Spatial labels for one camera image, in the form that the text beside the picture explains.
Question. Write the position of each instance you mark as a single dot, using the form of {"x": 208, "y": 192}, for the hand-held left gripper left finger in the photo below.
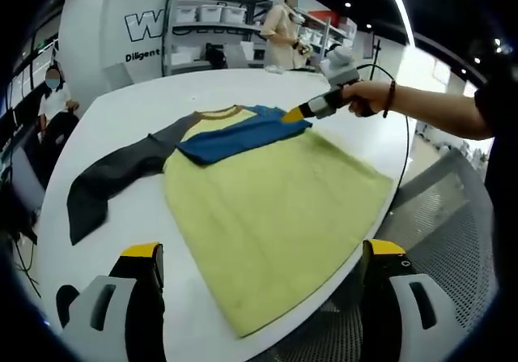
{"x": 117, "y": 317}

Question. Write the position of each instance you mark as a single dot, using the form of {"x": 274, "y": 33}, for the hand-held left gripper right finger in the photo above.
{"x": 400, "y": 317}

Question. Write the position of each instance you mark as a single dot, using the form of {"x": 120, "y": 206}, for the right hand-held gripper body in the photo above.
{"x": 342, "y": 70}

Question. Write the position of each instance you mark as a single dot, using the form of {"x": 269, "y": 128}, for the yellow blue grey garment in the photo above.
{"x": 263, "y": 200}

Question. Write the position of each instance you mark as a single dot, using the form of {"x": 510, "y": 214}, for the person's right hand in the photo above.
{"x": 370, "y": 94}

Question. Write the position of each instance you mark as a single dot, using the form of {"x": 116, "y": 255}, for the white storage shelf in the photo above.
{"x": 336, "y": 34}

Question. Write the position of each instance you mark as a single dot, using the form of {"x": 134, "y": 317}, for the black tripod stand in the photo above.
{"x": 378, "y": 54}

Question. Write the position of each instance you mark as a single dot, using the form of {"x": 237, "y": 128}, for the small white item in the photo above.
{"x": 274, "y": 69}

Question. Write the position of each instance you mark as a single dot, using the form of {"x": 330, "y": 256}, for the ceiling light strip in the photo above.
{"x": 400, "y": 9}

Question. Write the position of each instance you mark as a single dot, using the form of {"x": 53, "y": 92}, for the grey metal storage shelf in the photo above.
{"x": 255, "y": 30}

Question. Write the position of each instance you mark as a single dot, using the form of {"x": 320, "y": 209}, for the grey mesh chair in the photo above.
{"x": 445, "y": 224}

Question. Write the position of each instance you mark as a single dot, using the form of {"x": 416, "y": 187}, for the black bag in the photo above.
{"x": 214, "y": 56}

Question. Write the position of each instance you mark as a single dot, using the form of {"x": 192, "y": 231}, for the white storage bin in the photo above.
{"x": 234, "y": 14}
{"x": 210, "y": 14}
{"x": 187, "y": 15}

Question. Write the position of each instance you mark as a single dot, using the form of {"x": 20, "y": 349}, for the white flat box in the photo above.
{"x": 186, "y": 57}

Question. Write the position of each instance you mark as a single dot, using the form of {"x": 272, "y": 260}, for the person's black shirt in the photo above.
{"x": 502, "y": 216}

